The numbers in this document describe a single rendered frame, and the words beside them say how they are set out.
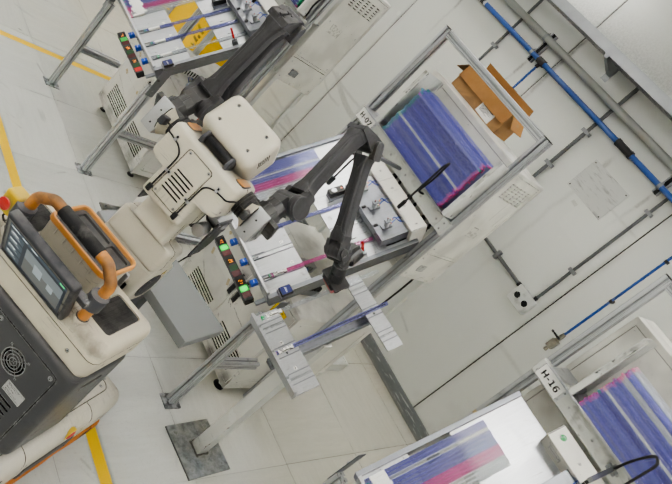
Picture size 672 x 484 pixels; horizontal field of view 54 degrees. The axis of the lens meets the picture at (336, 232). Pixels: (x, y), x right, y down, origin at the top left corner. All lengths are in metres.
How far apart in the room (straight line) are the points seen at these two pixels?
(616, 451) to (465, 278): 2.11
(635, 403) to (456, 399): 2.03
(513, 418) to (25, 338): 1.70
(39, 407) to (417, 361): 2.98
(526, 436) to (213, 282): 1.65
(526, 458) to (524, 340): 1.70
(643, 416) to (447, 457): 0.68
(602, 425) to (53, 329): 1.80
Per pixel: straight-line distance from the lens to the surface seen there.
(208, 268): 3.41
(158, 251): 2.11
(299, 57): 3.89
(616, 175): 4.23
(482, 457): 2.56
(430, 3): 5.18
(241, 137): 1.94
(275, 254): 2.81
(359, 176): 2.26
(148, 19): 3.92
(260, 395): 2.77
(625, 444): 2.55
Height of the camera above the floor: 2.01
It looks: 20 degrees down
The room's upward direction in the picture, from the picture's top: 47 degrees clockwise
